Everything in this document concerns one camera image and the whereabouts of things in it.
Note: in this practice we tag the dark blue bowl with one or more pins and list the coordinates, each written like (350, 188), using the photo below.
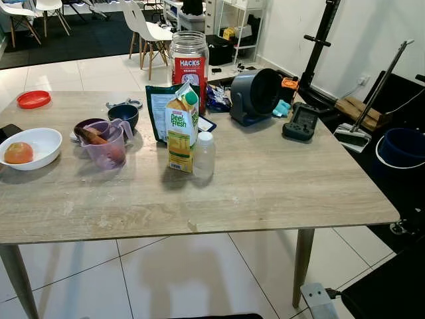
(123, 115)

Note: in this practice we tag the grey desk fan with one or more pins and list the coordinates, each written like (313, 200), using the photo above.
(249, 96)

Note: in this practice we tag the white bowl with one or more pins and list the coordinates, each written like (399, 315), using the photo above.
(43, 141)

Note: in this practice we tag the white storage shelf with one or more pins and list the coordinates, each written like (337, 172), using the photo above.
(214, 13)

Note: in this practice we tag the dark green pouch bag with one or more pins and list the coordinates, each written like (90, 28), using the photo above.
(158, 109)

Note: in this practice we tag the white chair wooden legs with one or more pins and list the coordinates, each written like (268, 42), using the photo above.
(156, 32)
(16, 12)

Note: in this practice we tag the blue bucket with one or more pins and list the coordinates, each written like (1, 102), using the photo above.
(402, 149)

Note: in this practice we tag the small black object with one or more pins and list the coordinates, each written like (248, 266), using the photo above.
(8, 131)

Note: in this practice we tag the red plastic lid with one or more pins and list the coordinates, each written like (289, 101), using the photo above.
(33, 100)

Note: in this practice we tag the purple plastic measuring jug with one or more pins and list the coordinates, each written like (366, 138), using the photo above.
(99, 157)

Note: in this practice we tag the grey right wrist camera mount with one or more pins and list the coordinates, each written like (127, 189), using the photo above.
(319, 302)

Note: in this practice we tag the Hacks candy jar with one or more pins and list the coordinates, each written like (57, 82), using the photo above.
(189, 66)

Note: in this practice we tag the smartphone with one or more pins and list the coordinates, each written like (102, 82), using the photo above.
(207, 124)

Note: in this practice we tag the Peel Fresh juice carton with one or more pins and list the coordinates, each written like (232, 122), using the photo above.
(180, 133)

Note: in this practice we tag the red orange apple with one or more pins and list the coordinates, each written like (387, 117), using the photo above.
(18, 153)

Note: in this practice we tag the brown cardboard box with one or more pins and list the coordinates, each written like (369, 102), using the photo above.
(358, 111)

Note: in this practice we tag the blue snack packet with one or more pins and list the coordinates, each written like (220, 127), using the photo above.
(218, 100)

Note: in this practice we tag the small teal object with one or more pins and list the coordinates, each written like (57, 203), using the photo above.
(281, 108)

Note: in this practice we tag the small orange object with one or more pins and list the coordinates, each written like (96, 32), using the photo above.
(289, 83)

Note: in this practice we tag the metal scissors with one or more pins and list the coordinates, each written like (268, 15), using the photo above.
(126, 104)

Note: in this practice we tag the dark purple bowl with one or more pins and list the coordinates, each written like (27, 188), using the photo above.
(83, 123)

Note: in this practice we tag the clear bottle white cap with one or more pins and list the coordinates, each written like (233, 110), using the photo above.
(204, 159)

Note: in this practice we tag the light wooden table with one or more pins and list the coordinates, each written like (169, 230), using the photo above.
(265, 179)

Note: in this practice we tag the black upright stand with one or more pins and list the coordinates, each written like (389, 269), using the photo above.
(321, 40)

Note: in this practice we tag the black plastic device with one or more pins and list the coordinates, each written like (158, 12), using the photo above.
(300, 123)

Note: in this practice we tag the brown food piece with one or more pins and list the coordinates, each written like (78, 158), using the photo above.
(93, 136)

